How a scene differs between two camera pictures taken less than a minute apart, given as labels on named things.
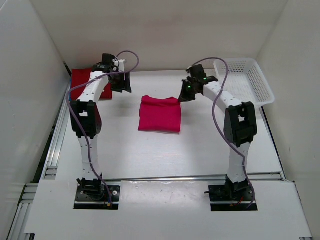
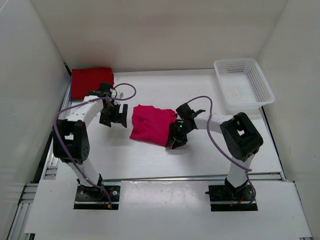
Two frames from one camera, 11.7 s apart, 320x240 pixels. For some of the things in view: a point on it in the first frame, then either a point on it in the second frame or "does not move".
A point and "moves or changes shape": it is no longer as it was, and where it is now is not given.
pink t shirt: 160,114 moves or changes shape
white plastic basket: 245,81 does not move
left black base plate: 85,201 does not move
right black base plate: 236,196 does not move
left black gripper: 119,80 -> 114,116
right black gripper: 188,90 -> 178,135
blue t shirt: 70,93 does not move
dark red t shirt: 80,75 does not move
